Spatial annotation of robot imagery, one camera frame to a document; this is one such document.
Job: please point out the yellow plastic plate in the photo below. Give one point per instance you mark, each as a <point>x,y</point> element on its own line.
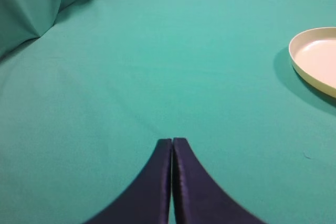
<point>312,54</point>

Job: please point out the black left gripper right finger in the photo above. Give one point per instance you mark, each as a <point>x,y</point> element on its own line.
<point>197,197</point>

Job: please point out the green tablecloth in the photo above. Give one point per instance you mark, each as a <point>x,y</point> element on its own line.
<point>83,106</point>

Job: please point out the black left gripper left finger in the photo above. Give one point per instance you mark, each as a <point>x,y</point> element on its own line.
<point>147,198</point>

